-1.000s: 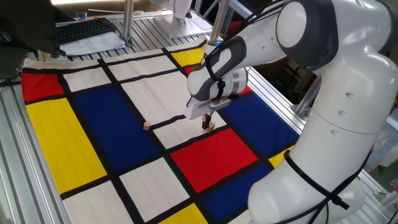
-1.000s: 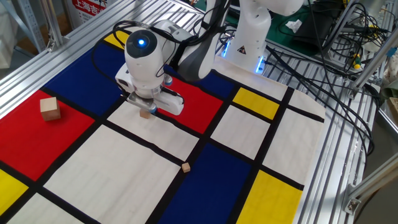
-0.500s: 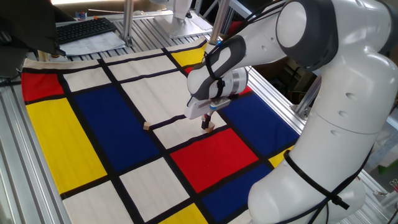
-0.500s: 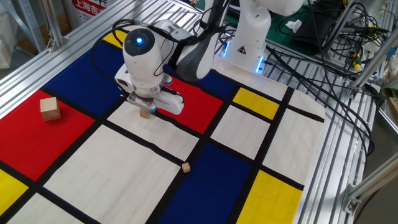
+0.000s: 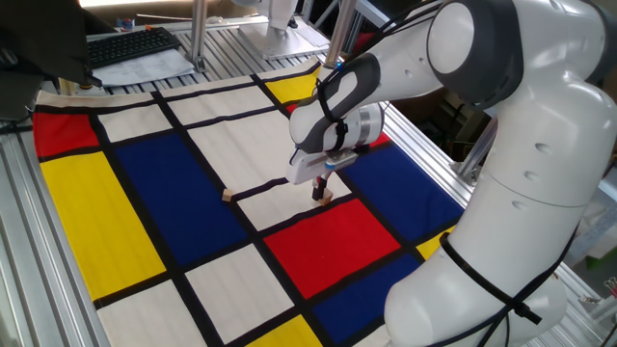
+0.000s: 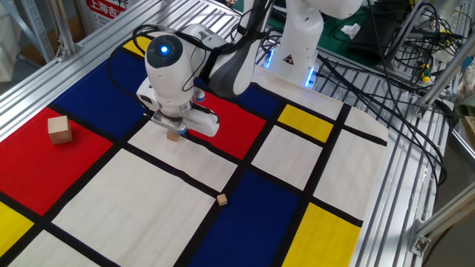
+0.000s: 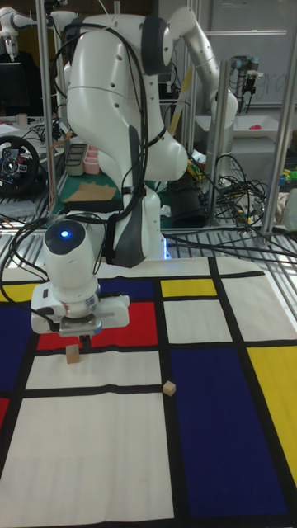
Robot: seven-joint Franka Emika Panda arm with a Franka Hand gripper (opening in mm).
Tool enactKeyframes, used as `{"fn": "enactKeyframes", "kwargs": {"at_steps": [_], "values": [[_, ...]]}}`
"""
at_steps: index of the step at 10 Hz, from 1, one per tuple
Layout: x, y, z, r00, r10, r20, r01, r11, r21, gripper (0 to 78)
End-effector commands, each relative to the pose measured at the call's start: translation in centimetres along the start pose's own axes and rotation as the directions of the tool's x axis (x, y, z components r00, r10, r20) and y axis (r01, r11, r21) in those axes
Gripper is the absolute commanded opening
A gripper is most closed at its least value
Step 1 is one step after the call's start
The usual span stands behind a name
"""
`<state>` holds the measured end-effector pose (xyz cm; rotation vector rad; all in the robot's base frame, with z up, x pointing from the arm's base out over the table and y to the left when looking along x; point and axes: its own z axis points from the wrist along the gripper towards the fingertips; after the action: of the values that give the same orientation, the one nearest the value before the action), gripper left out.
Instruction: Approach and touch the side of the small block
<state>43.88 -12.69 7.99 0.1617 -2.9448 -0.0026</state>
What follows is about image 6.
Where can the large wooden block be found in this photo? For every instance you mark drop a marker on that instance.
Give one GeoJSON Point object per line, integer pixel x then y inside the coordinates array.
{"type": "Point", "coordinates": [60, 130]}

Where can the aluminium table edge rail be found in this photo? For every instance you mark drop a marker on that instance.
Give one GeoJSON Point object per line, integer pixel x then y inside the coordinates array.
{"type": "Point", "coordinates": [55, 85]}

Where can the red white sign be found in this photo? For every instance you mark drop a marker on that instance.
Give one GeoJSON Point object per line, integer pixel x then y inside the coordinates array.
{"type": "Point", "coordinates": [105, 11]}

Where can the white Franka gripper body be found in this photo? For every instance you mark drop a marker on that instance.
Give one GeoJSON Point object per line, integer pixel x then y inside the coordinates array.
{"type": "Point", "coordinates": [204, 124]}

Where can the aluminium frame post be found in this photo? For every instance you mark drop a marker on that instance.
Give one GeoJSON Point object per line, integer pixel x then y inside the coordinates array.
{"type": "Point", "coordinates": [441, 219]}
{"type": "Point", "coordinates": [445, 74]}

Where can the grey perforated shelf post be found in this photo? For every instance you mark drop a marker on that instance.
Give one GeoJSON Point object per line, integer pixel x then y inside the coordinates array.
{"type": "Point", "coordinates": [35, 26]}

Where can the slanted aluminium post with bracket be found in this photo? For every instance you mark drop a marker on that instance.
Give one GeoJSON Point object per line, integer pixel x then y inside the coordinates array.
{"type": "Point", "coordinates": [63, 26]}

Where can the yellow green screwdriver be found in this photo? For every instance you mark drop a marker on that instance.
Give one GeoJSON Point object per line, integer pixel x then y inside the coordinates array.
{"type": "Point", "coordinates": [425, 73]}

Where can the green mat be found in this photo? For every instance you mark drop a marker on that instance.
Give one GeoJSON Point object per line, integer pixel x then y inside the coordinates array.
{"type": "Point", "coordinates": [335, 44]}

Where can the black box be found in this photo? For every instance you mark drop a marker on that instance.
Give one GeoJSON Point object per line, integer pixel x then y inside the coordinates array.
{"type": "Point", "coordinates": [375, 37]}

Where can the crumpled white paper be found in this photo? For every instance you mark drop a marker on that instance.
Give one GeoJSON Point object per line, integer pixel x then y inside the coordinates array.
{"type": "Point", "coordinates": [350, 30]}

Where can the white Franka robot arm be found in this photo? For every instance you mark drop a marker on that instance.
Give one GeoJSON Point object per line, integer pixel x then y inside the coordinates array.
{"type": "Point", "coordinates": [167, 85]}

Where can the medium wooden block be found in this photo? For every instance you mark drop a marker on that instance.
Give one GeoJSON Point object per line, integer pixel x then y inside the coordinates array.
{"type": "Point", "coordinates": [173, 136]}

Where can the small wooden block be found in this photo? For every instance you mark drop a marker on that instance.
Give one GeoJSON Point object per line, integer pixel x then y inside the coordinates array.
{"type": "Point", "coordinates": [222, 200]}

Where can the silver blue wrist camera module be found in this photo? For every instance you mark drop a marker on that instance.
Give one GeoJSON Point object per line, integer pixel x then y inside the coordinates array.
{"type": "Point", "coordinates": [167, 120]}

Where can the Mondrian pattern cloth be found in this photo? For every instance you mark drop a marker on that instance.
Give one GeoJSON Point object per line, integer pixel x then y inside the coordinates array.
{"type": "Point", "coordinates": [130, 207]}

